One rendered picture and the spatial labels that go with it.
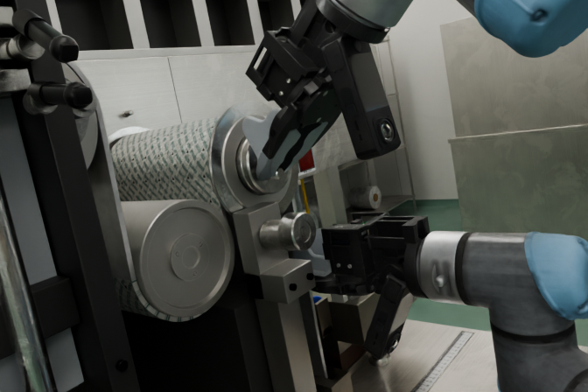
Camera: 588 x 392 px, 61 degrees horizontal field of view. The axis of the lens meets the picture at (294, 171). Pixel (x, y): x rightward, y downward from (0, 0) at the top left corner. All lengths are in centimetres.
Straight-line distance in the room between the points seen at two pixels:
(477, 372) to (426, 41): 479
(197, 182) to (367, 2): 28
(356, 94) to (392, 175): 532
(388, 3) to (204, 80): 61
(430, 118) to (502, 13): 509
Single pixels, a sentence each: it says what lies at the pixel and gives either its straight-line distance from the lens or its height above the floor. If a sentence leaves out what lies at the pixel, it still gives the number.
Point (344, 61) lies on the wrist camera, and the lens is 45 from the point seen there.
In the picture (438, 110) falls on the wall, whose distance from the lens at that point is 539.
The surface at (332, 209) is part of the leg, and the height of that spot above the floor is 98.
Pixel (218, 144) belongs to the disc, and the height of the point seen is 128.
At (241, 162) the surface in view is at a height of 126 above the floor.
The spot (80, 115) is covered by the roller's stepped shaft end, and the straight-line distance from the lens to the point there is 35.
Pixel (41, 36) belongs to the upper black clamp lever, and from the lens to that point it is 29.
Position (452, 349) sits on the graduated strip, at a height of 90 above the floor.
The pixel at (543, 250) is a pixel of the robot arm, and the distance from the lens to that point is 50.
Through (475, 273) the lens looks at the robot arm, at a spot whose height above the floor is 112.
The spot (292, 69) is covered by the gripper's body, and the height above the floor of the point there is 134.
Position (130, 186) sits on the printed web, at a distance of 70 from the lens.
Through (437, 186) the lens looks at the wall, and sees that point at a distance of 556.
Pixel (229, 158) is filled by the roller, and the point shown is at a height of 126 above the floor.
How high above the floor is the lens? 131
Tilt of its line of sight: 7 degrees down
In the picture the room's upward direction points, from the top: 11 degrees counter-clockwise
